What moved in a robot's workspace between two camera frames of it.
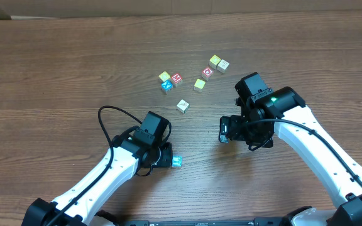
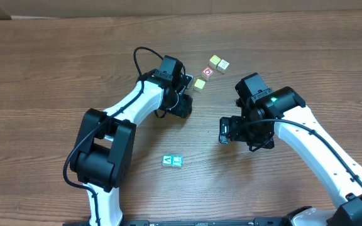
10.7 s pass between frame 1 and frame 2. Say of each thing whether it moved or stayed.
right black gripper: stayed
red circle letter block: stayed
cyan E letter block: stayed
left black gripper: moved
